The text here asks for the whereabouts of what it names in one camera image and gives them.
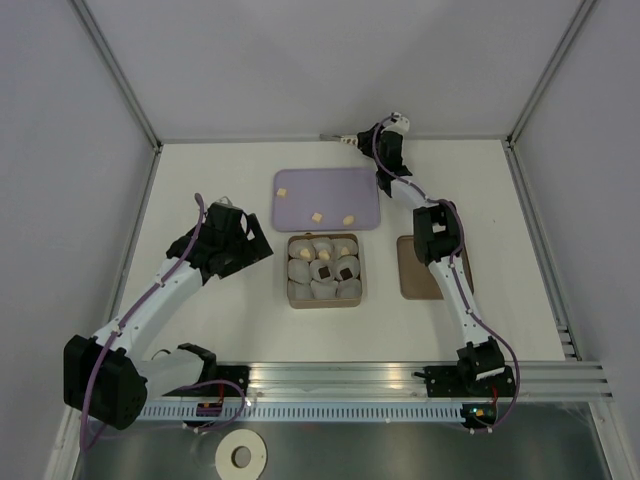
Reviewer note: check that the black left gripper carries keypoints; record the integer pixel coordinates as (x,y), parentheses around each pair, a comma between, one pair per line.
(254,249)

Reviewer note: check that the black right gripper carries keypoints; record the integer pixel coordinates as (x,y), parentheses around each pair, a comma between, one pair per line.
(366,137)

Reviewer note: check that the gold square chocolate tin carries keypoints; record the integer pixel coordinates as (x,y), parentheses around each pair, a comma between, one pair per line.
(333,303)

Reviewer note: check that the dark square chocolate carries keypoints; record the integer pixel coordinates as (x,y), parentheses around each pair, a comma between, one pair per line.
(324,272)

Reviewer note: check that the dark square chocolate corner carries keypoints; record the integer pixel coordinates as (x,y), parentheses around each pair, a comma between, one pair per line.
(345,273)

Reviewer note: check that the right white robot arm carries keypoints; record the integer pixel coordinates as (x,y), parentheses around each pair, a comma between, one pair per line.
(438,242)

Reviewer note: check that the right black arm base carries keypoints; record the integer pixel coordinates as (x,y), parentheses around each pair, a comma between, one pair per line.
(446,382)

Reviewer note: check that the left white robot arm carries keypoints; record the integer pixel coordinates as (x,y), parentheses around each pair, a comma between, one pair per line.
(105,376)

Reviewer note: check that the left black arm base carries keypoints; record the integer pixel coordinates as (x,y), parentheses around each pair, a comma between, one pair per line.
(218,388)

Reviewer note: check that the lilac plastic tray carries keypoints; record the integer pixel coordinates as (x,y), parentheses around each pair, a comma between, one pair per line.
(333,192)

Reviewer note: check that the white paper cup one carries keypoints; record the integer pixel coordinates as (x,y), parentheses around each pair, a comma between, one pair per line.
(297,245)

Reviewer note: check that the white paper cup four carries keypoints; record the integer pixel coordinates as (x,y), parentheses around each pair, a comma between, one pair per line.
(298,271)

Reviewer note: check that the white paper cup seven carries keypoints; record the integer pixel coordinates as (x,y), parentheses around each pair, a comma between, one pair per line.
(297,291)

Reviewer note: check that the white paper cup two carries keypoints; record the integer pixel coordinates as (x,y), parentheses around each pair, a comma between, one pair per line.
(322,243)

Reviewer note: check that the white paper cup five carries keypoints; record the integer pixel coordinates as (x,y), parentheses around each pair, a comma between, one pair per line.
(315,265)

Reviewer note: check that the white paper cup eight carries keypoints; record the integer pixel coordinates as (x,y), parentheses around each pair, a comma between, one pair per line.
(324,290)

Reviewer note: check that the white paper cup three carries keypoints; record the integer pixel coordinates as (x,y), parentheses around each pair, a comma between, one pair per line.
(342,242)

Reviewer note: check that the white paper cup six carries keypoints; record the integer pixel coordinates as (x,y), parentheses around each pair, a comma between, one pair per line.
(350,262)

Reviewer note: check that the white paper cup nine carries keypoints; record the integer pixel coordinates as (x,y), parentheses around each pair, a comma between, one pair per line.
(349,289)

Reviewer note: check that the gold tin lid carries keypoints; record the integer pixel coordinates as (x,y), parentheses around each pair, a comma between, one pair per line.
(415,280)

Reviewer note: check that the white tape roll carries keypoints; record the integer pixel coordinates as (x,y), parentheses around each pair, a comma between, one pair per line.
(241,455)

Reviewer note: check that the aluminium front rail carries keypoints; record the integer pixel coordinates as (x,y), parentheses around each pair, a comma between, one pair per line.
(537,382)

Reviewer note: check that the aluminium rail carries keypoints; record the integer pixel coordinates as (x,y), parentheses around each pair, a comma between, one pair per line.
(543,256)
(537,382)

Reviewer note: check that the white slotted cable duct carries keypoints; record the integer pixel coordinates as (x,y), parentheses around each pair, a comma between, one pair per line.
(262,411)

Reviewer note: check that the right side aluminium rail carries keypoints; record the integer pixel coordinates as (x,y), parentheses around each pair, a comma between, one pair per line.
(543,256)

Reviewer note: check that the right aluminium frame post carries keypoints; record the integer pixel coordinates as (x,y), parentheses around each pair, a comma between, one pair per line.
(577,22)

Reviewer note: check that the aluminium frame post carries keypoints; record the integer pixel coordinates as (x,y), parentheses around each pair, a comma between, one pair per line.
(103,48)
(577,22)

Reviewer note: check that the left aluminium frame post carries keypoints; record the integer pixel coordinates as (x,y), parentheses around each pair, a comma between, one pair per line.
(103,48)

